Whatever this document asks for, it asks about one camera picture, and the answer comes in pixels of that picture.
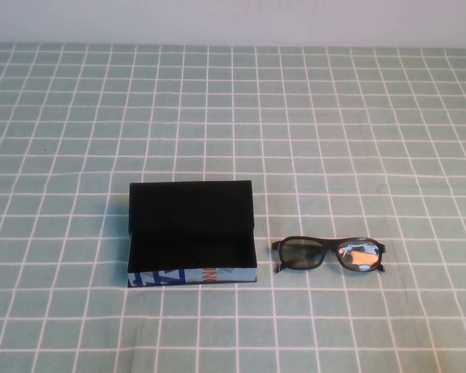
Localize black framed glasses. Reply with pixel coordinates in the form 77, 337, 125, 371
270, 235, 388, 274

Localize black glasses case printed sides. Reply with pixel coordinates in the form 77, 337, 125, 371
127, 180, 259, 289

